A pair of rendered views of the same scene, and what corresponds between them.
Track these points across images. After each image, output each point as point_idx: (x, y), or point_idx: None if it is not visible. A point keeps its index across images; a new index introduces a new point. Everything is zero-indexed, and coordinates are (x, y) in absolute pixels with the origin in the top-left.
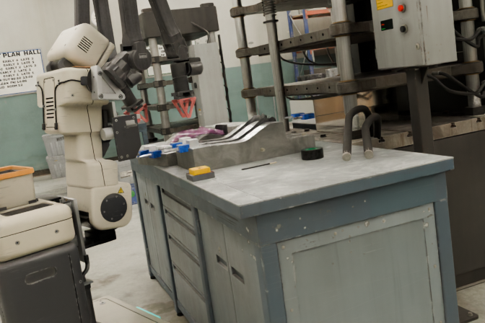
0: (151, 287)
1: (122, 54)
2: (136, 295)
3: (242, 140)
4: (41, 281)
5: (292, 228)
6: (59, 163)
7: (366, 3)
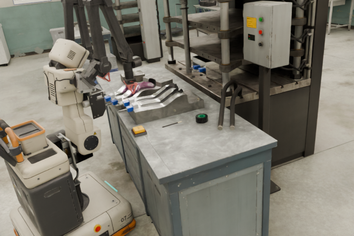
0: (113, 149)
1: (94, 64)
2: (105, 155)
3: (163, 104)
4: (52, 194)
5: (187, 184)
6: None
7: None
